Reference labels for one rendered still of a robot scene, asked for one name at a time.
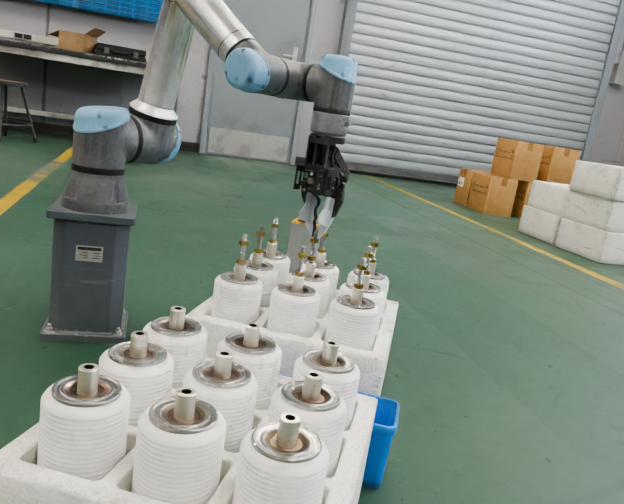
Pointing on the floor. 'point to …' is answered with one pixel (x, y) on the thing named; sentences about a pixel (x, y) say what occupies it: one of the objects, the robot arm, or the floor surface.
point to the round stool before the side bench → (5, 106)
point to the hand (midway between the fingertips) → (317, 230)
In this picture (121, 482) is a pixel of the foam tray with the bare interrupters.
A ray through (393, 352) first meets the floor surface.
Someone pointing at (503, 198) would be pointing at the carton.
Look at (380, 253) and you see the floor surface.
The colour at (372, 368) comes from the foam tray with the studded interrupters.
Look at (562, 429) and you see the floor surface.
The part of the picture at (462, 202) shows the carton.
